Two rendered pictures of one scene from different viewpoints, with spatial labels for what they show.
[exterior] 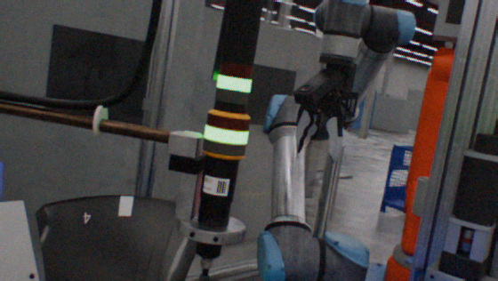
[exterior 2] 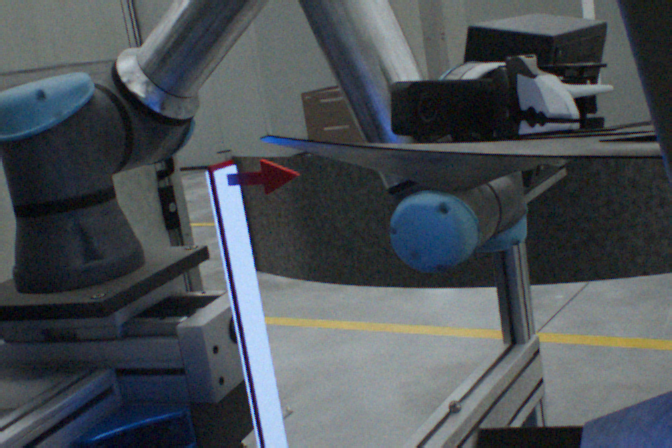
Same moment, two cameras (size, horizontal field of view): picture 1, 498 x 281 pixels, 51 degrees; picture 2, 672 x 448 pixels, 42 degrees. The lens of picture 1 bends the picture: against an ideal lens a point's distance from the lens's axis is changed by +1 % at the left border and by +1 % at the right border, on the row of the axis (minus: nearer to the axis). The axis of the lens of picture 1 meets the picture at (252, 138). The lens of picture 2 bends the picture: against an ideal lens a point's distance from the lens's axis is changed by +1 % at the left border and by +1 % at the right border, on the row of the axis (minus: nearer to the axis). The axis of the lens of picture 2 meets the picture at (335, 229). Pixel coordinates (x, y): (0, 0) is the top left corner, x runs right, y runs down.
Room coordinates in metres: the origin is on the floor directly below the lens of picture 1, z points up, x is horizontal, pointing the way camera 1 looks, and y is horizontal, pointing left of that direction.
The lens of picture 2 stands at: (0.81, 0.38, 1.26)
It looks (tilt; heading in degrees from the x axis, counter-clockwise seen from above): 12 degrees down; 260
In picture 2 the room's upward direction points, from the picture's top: 9 degrees counter-clockwise
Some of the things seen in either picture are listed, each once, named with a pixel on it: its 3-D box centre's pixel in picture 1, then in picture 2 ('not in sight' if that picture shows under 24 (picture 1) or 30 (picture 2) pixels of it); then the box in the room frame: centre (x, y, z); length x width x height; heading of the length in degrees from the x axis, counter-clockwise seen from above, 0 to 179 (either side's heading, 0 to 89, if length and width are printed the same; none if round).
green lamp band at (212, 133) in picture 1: (226, 133); not in sight; (0.52, 0.03, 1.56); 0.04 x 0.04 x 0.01
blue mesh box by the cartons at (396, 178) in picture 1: (435, 184); not in sight; (7.35, -2.69, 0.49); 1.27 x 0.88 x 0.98; 134
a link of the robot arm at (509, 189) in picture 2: not in sight; (482, 198); (0.50, -0.47, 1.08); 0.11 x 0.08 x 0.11; 51
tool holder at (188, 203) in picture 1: (208, 185); not in sight; (0.52, 0.04, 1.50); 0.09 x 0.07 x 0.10; 82
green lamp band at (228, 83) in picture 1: (234, 83); not in sight; (0.52, 0.03, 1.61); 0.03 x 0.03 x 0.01
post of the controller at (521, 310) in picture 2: not in sight; (509, 265); (0.42, -0.61, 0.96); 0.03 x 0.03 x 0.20; 47
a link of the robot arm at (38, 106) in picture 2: not in sight; (55, 135); (0.93, -0.68, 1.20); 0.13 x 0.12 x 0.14; 51
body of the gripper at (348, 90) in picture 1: (333, 88); not in sight; (1.08, -0.15, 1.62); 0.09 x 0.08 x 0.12; 137
